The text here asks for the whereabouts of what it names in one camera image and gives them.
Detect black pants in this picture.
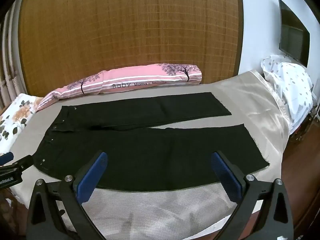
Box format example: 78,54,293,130
33,92,268,191

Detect floral white pillow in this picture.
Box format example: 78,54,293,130
0,93,42,155

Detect beige bed sheet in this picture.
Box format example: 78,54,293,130
11,72,289,239

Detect white dotted blanket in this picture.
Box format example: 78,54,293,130
261,55,313,134

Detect wooden headboard panel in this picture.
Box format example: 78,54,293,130
18,0,244,96

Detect pink striped bolster pillow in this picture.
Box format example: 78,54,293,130
37,63,202,111

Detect wall mounted television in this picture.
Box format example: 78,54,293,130
278,0,310,68

